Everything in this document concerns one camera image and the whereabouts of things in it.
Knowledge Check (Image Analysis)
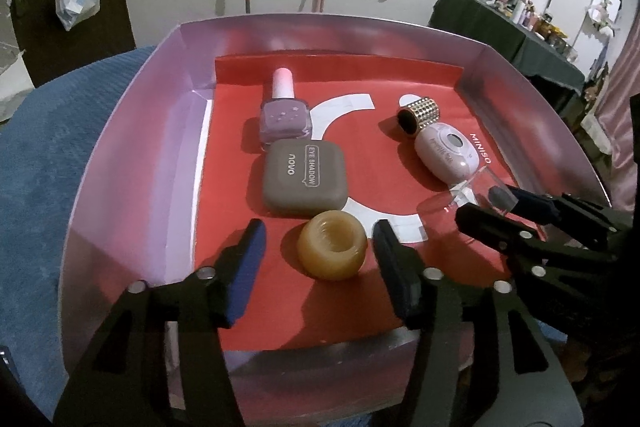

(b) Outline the amber ring holder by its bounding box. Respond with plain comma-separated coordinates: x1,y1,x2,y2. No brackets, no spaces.
296,210,368,281

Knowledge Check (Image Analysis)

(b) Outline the white pink round device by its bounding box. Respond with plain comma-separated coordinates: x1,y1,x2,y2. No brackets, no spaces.
414,122,480,185

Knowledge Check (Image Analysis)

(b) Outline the purple cardboard box tray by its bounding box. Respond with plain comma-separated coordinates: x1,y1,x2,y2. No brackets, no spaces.
60,14,608,425

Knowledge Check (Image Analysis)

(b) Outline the clear plastic cup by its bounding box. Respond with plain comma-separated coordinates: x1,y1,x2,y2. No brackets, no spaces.
418,166,518,239

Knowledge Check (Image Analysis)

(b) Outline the red paper liner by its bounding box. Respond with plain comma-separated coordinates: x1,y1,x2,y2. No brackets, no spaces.
195,53,511,351

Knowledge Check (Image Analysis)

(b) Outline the brown eye shadow case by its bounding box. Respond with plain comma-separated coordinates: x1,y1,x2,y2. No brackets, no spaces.
262,139,348,217

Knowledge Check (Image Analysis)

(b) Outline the purple nail polish bottle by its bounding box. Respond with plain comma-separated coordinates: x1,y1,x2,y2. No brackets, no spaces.
259,67,312,150

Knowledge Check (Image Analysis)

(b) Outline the gold studded cylinder cap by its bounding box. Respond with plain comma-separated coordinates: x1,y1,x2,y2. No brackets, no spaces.
396,94,440,136

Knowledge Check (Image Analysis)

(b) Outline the dark green clothed side table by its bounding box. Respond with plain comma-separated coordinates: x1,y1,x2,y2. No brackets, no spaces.
428,0,585,94

